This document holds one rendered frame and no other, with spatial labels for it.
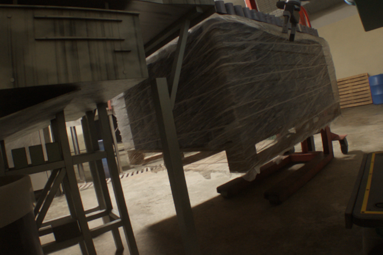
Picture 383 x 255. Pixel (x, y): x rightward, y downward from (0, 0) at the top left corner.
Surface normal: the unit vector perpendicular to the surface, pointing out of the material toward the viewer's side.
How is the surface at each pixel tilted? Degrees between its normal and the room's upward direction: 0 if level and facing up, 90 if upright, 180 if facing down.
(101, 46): 90
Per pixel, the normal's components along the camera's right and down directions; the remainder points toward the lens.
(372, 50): -0.78, 0.13
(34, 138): 0.60, -0.14
